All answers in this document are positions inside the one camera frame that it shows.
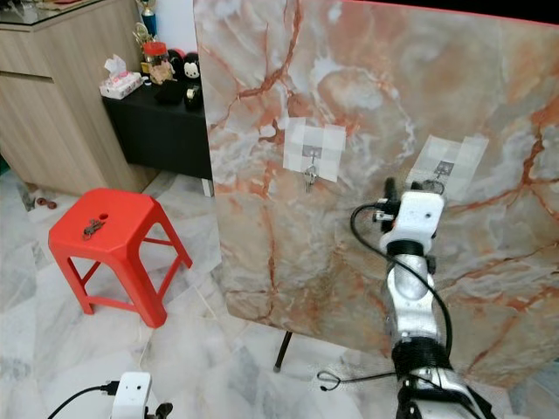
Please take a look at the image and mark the silver key bunch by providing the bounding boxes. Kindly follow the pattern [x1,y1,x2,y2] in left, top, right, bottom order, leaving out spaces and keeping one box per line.
[303,163,321,194]

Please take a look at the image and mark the orange marble pattern board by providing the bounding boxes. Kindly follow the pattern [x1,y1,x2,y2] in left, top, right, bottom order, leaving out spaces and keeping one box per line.
[191,0,559,390]

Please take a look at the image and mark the black board stand leg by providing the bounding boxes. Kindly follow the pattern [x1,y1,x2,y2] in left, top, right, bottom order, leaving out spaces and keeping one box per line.
[273,329,294,374]

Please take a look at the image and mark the red plastic stool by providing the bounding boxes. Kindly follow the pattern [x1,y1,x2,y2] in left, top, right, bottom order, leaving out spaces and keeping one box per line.
[47,187,194,330]

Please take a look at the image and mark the light wooden glass-top cabinet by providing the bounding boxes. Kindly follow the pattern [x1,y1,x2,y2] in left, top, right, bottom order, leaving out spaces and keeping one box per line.
[0,0,155,199]

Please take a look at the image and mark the black tape dispenser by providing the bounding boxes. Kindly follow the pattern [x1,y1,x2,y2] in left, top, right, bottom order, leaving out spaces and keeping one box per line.
[184,85,203,111]

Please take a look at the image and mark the black mouse plush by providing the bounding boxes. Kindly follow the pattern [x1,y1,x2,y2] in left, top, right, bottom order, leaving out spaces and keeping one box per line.
[167,49,203,83]

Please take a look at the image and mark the black low TV console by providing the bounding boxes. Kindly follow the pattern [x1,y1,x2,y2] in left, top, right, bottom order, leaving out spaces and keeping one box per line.
[101,81,216,182]

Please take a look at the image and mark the black wallet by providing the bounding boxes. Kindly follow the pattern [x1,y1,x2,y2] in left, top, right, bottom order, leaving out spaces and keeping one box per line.
[154,80,185,106]

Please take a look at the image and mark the clear jar with red lid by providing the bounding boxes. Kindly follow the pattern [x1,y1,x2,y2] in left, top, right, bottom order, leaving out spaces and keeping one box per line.
[141,40,172,86]

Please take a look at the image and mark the pink tissue pack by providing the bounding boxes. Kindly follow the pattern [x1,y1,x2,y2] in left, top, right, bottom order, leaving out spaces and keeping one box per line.
[98,54,144,100]

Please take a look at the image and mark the small gold trophy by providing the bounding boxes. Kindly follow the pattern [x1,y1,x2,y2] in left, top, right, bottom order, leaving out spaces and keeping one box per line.
[130,21,155,76]

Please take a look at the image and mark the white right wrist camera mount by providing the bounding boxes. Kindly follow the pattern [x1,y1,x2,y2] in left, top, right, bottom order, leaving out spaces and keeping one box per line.
[379,189,447,257]

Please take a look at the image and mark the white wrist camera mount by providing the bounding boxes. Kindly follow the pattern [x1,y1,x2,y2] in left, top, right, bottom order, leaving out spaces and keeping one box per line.
[379,189,447,257]
[111,371,153,419]

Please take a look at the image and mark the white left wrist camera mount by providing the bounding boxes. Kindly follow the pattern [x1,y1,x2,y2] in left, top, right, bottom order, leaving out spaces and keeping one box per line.
[111,371,153,419]

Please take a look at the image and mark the checkered adhesive wall hook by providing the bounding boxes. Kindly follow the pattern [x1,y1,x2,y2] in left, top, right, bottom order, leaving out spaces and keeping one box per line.
[281,115,349,183]
[408,132,489,203]

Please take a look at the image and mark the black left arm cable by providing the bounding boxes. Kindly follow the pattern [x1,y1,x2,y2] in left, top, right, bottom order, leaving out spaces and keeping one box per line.
[45,380,120,419]

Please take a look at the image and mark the brass key bunch with ring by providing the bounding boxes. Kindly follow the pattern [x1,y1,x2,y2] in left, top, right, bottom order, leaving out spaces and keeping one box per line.
[82,217,108,242]

